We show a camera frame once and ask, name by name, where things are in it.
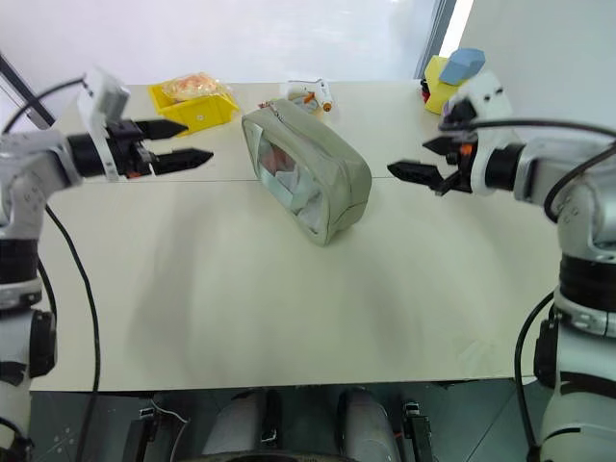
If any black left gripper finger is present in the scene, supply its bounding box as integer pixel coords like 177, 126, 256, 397
137, 118, 190, 141
151, 147, 215, 175

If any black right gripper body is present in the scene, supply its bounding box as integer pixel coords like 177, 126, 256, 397
435, 130, 477, 196

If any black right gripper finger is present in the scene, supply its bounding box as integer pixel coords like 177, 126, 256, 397
387, 161, 447, 192
422, 136, 457, 156

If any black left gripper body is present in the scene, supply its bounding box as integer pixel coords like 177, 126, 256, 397
106, 119, 160, 180

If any sage green zippered pouch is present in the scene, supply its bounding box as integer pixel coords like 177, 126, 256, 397
240, 98, 372, 247

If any yellow plastic parts bin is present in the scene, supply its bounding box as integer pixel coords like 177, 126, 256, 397
147, 79, 241, 139

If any clear bag of orange snacks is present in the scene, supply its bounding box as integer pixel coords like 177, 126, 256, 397
161, 71, 230, 102

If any yellow foam block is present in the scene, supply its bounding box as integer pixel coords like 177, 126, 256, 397
423, 55, 466, 116

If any blue foam block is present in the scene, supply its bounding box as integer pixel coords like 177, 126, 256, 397
441, 46, 486, 87

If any dark diagonal metal bar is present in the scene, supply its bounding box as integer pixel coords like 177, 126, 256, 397
0, 50, 55, 131

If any grey rounded robot leg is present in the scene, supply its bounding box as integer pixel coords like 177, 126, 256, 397
336, 386, 401, 462
204, 388, 283, 458

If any black table clamp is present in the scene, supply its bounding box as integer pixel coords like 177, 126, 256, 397
125, 406, 161, 462
401, 400, 435, 462

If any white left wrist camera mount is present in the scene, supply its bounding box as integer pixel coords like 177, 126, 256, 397
76, 66, 132, 182

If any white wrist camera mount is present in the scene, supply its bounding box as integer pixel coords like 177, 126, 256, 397
76, 66, 132, 182
447, 70, 525, 194

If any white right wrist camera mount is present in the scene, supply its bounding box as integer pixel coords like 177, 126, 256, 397
447, 70, 525, 194

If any dark window frame strip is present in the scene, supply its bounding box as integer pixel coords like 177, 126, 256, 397
413, 0, 458, 81

